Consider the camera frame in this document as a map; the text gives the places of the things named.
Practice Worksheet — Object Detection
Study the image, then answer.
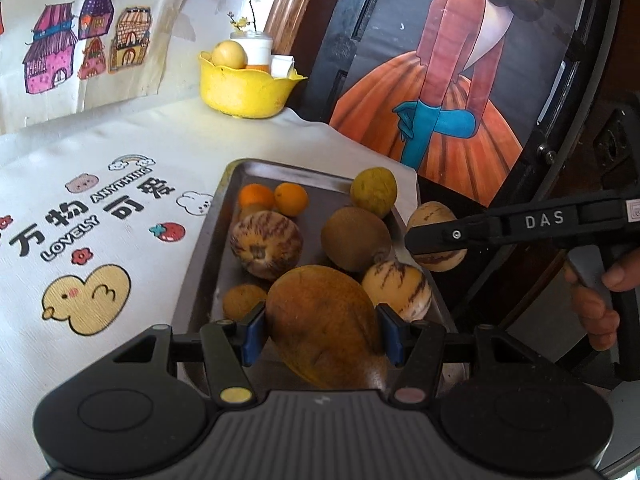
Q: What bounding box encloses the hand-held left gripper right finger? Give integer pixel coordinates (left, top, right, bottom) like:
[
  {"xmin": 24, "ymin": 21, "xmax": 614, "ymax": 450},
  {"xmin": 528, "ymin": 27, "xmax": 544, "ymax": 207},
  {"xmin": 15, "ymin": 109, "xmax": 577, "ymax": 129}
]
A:
[{"xmin": 375, "ymin": 303, "xmax": 539, "ymax": 407}]

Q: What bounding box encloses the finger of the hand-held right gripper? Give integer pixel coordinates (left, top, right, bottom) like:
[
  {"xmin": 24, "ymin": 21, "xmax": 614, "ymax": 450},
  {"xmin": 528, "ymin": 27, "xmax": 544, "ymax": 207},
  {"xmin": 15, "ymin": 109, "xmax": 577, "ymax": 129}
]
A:
[{"xmin": 403, "ymin": 205, "xmax": 507, "ymax": 258}]

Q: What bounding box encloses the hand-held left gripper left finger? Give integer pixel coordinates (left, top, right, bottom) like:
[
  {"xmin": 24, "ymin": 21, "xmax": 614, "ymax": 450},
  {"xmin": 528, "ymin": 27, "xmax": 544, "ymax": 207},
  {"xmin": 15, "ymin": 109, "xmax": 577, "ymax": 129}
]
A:
[{"xmin": 110, "ymin": 301, "xmax": 268, "ymax": 408}]

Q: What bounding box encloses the pale striped pepino melon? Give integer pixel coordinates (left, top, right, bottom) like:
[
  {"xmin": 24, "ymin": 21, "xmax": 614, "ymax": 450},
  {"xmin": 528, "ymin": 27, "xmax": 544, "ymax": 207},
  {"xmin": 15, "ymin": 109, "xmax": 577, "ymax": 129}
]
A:
[
  {"xmin": 406, "ymin": 201, "xmax": 469, "ymax": 272},
  {"xmin": 361, "ymin": 260, "xmax": 432, "ymax": 323}
]

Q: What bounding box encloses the small brown longan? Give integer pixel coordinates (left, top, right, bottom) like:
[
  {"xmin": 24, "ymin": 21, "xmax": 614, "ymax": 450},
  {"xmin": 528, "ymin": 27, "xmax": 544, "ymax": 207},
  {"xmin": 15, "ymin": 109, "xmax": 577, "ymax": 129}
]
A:
[{"xmin": 222, "ymin": 284, "xmax": 269, "ymax": 321}]

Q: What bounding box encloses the brown-orange mango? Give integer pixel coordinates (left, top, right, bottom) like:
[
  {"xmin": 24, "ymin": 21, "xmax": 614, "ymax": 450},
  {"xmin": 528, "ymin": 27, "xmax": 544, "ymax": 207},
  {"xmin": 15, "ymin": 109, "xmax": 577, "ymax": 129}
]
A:
[{"xmin": 265, "ymin": 265, "xmax": 389, "ymax": 392}]

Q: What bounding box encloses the yellow-green guava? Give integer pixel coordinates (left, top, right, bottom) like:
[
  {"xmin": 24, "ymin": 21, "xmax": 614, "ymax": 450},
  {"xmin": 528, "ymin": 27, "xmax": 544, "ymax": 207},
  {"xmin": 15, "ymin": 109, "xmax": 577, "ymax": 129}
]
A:
[{"xmin": 349, "ymin": 167, "xmax": 399, "ymax": 219}]

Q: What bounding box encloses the brown kiwi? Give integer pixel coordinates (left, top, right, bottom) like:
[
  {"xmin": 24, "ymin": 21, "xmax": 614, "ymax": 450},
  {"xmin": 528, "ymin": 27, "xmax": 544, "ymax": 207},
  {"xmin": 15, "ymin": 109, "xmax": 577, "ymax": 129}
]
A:
[{"xmin": 320, "ymin": 206, "xmax": 394, "ymax": 274}]

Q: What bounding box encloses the dark striped pepino melon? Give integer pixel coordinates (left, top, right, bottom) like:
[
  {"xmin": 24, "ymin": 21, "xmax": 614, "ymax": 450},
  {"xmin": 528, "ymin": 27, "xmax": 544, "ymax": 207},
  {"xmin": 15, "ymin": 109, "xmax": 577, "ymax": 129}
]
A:
[{"xmin": 230, "ymin": 211, "xmax": 304, "ymax": 281}]

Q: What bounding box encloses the metal baking tray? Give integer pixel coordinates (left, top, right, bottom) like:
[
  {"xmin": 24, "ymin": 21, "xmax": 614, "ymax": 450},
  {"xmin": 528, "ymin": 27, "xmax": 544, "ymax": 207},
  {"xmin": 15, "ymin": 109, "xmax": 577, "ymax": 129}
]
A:
[{"xmin": 185, "ymin": 158, "xmax": 472, "ymax": 397}]

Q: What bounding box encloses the small orange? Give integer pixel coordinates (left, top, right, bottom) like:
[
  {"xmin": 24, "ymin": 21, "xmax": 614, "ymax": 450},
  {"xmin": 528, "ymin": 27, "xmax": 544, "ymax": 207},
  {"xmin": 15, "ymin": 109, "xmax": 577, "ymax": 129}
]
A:
[
  {"xmin": 274, "ymin": 182, "xmax": 310, "ymax": 218},
  {"xmin": 238, "ymin": 183, "xmax": 275, "ymax": 211}
]

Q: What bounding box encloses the person's right hand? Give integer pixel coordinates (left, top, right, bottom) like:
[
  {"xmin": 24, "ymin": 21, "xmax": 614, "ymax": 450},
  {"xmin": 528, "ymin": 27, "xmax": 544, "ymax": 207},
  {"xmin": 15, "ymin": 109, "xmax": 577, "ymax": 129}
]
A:
[{"xmin": 564, "ymin": 259, "xmax": 640, "ymax": 352}]

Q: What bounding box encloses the painted lady poster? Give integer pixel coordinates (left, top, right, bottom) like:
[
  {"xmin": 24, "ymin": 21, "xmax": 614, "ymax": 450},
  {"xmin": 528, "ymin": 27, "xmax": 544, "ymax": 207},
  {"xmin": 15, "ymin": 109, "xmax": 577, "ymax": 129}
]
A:
[{"xmin": 328, "ymin": 0, "xmax": 592, "ymax": 209}]

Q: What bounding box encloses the white printed tablecloth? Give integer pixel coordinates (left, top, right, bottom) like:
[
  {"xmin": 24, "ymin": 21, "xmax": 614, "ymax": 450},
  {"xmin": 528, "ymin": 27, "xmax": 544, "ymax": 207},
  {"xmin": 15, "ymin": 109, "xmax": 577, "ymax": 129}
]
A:
[{"xmin": 0, "ymin": 95, "xmax": 419, "ymax": 480}]

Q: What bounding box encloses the white paper box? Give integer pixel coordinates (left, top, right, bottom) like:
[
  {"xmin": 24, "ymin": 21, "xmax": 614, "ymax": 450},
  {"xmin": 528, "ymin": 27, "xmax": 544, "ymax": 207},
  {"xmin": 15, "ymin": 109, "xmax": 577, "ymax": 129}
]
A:
[{"xmin": 270, "ymin": 54, "xmax": 297, "ymax": 80}]

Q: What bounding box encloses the yellow plastic bowl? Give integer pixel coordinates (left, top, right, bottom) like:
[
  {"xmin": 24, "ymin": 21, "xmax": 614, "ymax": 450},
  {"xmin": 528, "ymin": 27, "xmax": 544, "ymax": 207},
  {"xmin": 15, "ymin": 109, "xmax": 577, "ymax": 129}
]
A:
[{"xmin": 197, "ymin": 51, "xmax": 308, "ymax": 120}]

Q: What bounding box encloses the chair with painted cushion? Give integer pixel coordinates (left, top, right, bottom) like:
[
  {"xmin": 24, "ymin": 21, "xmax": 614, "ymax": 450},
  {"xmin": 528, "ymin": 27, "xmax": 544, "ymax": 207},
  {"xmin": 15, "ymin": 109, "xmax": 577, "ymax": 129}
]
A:
[{"xmin": 299, "ymin": 0, "xmax": 640, "ymax": 221}]

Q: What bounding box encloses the white plastic cup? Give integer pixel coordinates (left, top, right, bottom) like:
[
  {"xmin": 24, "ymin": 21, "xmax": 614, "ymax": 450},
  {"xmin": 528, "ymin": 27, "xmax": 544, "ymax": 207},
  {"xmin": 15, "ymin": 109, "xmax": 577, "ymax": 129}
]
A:
[{"xmin": 230, "ymin": 31, "xmax": 275, "ymax": 74}]

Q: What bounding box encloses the yellow pear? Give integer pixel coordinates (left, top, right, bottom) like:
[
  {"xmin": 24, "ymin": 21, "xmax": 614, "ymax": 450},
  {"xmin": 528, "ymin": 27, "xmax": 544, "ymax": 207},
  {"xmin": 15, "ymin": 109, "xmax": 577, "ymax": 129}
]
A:
[{"xmin": 211, "ymin": 40, "xmax": 249, "ymax": 70}]

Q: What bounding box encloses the yellow flower twig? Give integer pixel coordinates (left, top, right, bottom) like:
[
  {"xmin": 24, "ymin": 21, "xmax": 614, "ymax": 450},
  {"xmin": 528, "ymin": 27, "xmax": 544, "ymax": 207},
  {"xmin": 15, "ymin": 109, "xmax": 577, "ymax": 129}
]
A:
[{"xmin": 227, "ymin": 0, "xmax": 264, "ymax": 36}]

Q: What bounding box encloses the houses drawing paper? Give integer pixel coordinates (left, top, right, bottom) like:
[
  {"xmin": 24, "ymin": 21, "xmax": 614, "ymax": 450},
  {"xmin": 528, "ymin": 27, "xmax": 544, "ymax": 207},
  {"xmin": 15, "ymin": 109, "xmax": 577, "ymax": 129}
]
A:
[{"xmin": 0, "ymin": 0, "xmax": 202, "ymax": 134}]

